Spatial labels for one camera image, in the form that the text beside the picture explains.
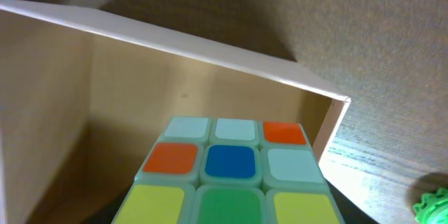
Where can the multicoloured puzzle cube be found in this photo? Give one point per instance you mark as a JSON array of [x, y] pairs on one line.
[[233, 171]]

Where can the green round plastic toy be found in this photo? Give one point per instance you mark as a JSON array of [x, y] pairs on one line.
[[432, 209]]

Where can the white open cardboard box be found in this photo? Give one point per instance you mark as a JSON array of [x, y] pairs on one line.
[[85, 93]]

